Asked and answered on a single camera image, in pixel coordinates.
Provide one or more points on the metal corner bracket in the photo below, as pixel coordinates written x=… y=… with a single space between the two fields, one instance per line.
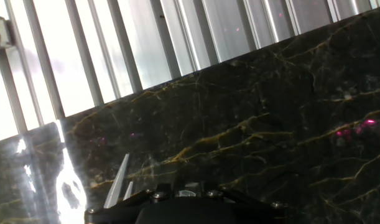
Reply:
x=0 y=34

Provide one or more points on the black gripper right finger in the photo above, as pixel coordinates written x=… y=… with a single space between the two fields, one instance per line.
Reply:
x=258 y=213

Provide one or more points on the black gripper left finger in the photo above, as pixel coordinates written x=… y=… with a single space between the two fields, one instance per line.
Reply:
x=121 y=213

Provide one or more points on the black marble pattern mat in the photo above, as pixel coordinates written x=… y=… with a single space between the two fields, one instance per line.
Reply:
x=239 y=140

